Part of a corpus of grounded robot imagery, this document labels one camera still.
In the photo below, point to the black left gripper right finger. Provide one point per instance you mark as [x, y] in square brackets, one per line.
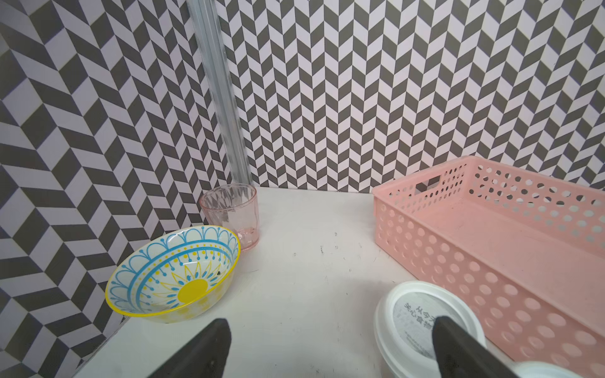
[458, 354]

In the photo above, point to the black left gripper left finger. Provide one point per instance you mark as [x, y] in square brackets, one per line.
[205, 355]

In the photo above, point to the white lid yogurt cup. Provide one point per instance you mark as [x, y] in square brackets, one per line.
[541, 370]
[403, 324]

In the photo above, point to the pink perforated plastic basket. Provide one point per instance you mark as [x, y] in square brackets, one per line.
[524, 251]

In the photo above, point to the blue yellow patterned bowl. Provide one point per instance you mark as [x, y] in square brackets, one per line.
[175, 277]

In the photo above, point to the pink transparent plastic cup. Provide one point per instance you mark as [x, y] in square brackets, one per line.
[234, 206]

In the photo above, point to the aluminium corner post left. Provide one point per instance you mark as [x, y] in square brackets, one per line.
[215, 62]

